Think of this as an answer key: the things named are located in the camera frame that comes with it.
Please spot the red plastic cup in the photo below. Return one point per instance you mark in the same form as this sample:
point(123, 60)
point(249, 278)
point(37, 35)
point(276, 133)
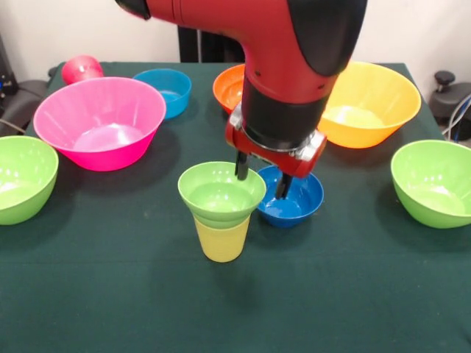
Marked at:
point(81, 70)

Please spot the yellow plastic cup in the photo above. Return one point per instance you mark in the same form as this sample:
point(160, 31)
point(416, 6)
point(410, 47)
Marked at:
point(222, 246)

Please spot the small green plastic bowl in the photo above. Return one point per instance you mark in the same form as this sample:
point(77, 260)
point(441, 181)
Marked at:
point(221, 198)

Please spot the large green plastic bowl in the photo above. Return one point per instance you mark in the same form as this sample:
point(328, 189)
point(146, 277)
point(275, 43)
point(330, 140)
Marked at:
point(434, 184)
point(22, 184)

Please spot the dark blue plastic bowl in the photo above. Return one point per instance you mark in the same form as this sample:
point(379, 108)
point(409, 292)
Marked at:
point(298, 213)

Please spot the large pink plastic bowl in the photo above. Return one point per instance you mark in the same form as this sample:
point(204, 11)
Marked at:
point(99, 125)

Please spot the black computer tower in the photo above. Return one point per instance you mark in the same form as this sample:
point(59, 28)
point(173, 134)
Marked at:
point(5, 73)

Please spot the red-orange plastic bowl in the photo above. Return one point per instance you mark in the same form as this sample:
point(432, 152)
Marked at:
point(228, 88)

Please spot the dark green tablecloth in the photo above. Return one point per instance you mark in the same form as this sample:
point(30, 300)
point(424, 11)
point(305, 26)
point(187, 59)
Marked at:
point(147, 294)

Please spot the light blue plastic bowl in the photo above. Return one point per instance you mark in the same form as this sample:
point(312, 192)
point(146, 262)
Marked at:
point(173, 92)

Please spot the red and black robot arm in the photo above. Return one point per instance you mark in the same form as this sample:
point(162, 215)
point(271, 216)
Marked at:
point(279, 55)

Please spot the large orange plastic bowl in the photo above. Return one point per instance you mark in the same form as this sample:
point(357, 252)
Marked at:
point(371, 121)

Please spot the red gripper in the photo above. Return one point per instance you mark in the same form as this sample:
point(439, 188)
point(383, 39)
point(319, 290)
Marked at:
point(290, 165)

